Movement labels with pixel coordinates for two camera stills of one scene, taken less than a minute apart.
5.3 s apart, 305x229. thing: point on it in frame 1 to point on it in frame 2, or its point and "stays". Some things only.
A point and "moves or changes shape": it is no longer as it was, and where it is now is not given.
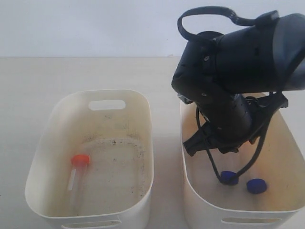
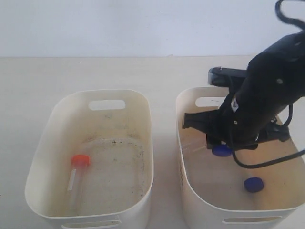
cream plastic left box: x=93 y=168 stays
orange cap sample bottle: x=78 y=180 stays
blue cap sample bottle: x=228 y=177 moves or changes shape
